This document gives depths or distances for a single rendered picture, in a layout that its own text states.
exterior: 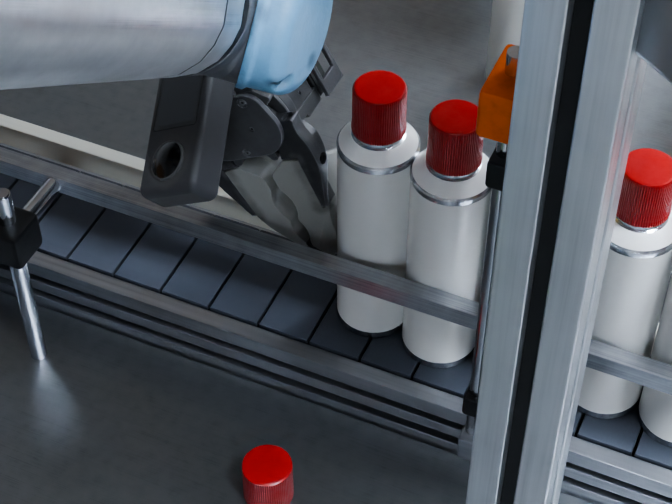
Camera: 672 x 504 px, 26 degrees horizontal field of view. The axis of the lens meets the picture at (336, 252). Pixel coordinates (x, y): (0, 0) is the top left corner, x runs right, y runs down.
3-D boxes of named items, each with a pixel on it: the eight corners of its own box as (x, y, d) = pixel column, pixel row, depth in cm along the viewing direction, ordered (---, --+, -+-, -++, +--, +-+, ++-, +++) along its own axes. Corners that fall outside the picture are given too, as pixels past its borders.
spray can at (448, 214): (490, 330, 101) (517, 106, 86) (453, 380, 98) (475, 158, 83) (425, 300, 103) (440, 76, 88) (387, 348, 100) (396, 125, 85)
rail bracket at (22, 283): (97, 305, 109) (67, 143, 97) (46, 376, 104) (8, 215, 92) (60, 292, 110) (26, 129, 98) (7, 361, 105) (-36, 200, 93)
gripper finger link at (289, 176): (394, 205, 101) (332, 99, 96) (360, 262, 97) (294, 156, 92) (357, 209, 103) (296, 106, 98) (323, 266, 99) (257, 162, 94)
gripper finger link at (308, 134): (353, 190, 95) (289, 83, 90) (343, 206, 94) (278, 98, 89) (297, 198, 98) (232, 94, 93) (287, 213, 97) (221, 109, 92)
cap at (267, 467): (280, 463, 99) (279, 434, 97) (302, 500, 97) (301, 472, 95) (235, 482, 98) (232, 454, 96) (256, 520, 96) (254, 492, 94)
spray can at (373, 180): (421, 295, 103) (436, 71, 88) (394, 347, 100) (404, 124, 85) (353, 273, 104) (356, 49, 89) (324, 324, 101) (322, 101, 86)
